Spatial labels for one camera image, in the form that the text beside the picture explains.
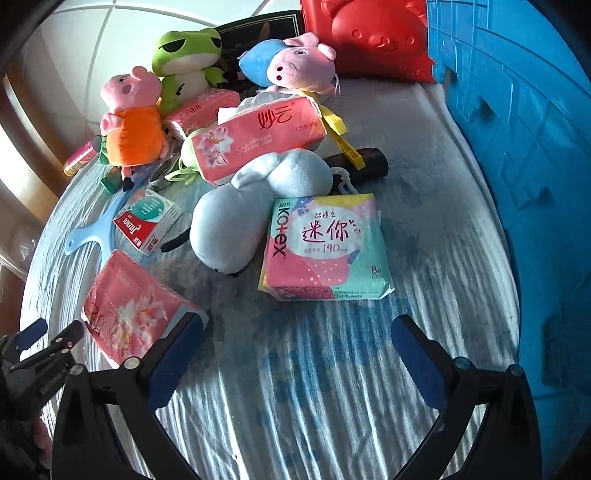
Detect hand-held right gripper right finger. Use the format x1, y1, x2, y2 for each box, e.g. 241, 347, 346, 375
392, 315, 542, 480

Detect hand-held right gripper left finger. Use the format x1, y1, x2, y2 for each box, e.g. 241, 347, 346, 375
51, 311, 209, 480

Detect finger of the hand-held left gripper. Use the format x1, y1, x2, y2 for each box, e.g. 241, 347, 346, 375
41, 319, 86, 365
7, 318, 49, 352

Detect pink tissue pack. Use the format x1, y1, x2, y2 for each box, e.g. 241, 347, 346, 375
164, 89, 241, 137
81, 249, 208, 367
189, 90, 328, 185

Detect light blue plastic paddle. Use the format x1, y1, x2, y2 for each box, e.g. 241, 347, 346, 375
65, 189, 139, 257

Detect small red white box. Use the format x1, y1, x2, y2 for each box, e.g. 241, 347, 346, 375
112, 191, 183, 256

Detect blue plastic storage crate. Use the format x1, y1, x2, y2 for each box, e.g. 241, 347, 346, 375
426, 0, 591, 472

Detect person's left hand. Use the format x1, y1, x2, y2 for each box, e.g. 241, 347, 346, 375
28, 415, 54, 467

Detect striped pale blue tablecloth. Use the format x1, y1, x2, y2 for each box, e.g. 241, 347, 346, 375
21, 83, 527, 480

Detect pale blue plush toy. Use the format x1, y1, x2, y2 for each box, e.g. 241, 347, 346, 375
189, 148, 334, 277

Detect pink teal sanitary pad pack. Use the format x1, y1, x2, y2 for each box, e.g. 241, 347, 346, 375
257, 194, 397, 303

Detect pink cylindrical can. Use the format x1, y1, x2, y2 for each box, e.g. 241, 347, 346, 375
64, 136, 102, 177

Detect pale green round pouch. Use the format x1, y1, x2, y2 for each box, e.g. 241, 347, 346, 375
166, 136, 204, 185

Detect black roll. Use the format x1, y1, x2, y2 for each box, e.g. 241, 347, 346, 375
323, 147, 389, 178

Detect pink pig plush orange dress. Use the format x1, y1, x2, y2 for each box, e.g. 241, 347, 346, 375
100, 65, 169, 190

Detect yellow plastic clip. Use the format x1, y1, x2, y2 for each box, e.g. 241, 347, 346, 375
318, 104, 365, 169

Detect green frog plush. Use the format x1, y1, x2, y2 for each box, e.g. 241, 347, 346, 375
152, 27, 227, 114

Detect pink pig plush blue shirt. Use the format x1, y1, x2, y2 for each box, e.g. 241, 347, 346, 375
236, 33, 338, 95

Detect black rectangular box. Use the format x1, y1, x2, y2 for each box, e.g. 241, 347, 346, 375
215, 10, 305, 90

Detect red bear-face suitcase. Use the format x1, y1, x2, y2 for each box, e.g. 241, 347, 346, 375
300, 0, 437, 85

